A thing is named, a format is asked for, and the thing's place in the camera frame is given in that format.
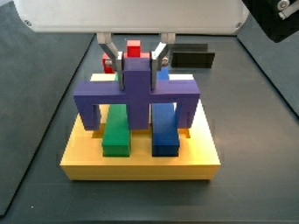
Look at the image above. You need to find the blue long bar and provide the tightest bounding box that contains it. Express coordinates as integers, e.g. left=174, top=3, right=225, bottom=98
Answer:
left=150, top=66, right=181, bottom=158

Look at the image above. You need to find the black angled holder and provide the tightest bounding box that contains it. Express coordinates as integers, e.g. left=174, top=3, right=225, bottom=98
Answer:
left=169, top=44, right=214, bottom=68

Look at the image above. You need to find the yellow slotted board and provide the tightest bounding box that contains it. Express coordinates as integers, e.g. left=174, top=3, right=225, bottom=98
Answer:
left=60, top=73, right=221, bottom=181

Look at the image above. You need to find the purple cross-shaped block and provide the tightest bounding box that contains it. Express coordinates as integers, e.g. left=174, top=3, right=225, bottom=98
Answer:
left=73, top=58, right=200, bottom=130

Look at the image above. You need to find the green long bar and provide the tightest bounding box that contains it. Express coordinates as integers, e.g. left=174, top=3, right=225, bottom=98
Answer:
left=101, top=104, right=130, bottom=157

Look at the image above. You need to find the red cross-shaped block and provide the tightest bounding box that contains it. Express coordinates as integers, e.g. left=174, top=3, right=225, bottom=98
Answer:
left=101, top=40, right=149, bottom=74

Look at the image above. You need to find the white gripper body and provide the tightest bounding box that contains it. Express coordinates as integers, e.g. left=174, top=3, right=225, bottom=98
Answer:
left=13, top=0, right=248, bottom=35

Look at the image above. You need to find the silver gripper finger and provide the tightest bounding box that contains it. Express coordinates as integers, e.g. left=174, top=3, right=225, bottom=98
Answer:
left=150, top=33, right=174, bottom=89
left=97, top=32, right=124, bottom=89

